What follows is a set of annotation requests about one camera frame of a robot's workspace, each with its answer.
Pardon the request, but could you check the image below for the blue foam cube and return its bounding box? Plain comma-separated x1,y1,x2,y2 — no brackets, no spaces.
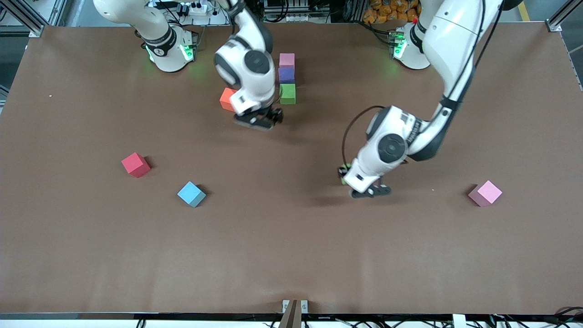
177,181,207,208

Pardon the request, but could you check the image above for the orange foam cube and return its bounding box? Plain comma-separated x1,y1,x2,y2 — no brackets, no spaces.
220,87,237,112

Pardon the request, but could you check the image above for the brown table cover sheet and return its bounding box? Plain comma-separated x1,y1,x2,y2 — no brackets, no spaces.
0,22,583,315

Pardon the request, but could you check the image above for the black equipment rack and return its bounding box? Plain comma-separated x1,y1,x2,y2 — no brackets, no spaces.
262,0,365,23

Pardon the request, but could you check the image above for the white power strip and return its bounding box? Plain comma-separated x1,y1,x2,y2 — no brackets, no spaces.
178,1,215,16

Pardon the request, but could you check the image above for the red foam cube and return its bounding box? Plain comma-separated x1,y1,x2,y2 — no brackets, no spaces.
121,152,151,178

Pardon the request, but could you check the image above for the bag of orange items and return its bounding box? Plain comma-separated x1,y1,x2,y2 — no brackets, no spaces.
363,0,422,24

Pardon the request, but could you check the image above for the brown wooden strip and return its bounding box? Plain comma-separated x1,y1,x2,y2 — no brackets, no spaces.
278,299,303,328

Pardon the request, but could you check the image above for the aluminium frame profile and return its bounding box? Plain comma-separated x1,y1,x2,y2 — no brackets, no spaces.
547,0,583,32
0,0,69,38

